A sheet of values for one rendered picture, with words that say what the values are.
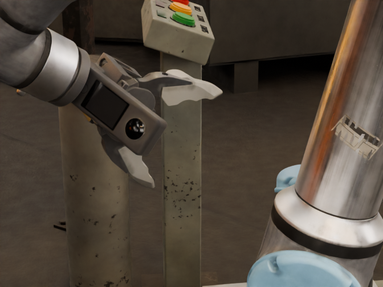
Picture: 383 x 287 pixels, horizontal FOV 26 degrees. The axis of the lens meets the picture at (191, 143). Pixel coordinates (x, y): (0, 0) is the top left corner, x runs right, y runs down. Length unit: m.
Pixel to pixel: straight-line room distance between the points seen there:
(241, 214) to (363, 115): 1.32
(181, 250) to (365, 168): 0.86
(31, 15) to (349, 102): 0.32
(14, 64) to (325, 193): 0.35
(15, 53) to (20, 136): 1.70
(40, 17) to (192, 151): 0.72
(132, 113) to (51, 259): 1.02
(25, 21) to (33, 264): 1.09
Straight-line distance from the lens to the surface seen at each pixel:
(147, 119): 0.90
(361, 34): 0.75
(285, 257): 0.80
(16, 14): 0.85
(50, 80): 0.91
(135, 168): 1.02
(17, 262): 1.89
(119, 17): 3.44
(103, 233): 1.53
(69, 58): 0.91
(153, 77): 0.97
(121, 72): 0.97
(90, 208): 1.50
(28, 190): 2.22
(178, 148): 1.51
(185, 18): 1.39
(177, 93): 0.99
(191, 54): 1.38
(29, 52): 0.89
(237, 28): 2.82
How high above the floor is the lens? 0.94
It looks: 22 degrees down
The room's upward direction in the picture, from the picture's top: straight up
